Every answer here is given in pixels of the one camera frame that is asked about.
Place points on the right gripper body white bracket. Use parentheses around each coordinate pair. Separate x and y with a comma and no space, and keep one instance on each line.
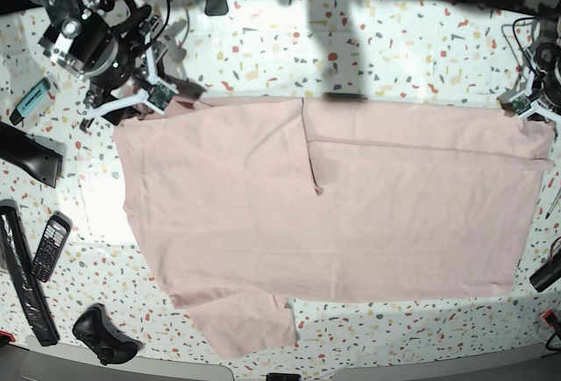
(126,74)

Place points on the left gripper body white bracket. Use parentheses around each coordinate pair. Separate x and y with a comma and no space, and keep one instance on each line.
(534,99)

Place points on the pink T-shirt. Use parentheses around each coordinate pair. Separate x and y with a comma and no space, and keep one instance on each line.
(239,208)

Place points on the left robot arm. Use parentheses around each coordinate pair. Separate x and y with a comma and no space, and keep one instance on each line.
(537,44)

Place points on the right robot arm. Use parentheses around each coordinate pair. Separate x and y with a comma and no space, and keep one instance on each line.
(77,27)

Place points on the grey pen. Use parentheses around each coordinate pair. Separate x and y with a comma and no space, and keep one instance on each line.
(553,204)

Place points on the teal highlighter marker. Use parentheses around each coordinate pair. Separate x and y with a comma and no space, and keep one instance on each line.
(29,101)

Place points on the black stapler tool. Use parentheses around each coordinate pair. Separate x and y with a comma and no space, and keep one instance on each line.
(41,163)

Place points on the black remote control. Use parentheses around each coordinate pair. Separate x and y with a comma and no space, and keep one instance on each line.
(52,242)

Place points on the small red black clip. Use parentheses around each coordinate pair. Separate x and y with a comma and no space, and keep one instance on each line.
(550,318)

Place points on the long black bar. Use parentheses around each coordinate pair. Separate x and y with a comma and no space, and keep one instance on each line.
(19,266)

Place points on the black game controller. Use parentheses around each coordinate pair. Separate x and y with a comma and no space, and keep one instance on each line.
(97,332)

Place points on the black camera stand base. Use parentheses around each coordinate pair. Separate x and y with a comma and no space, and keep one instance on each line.
(216,8)

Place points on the black cylinder with wires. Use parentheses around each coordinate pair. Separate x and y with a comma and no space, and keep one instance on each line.
(549,272)

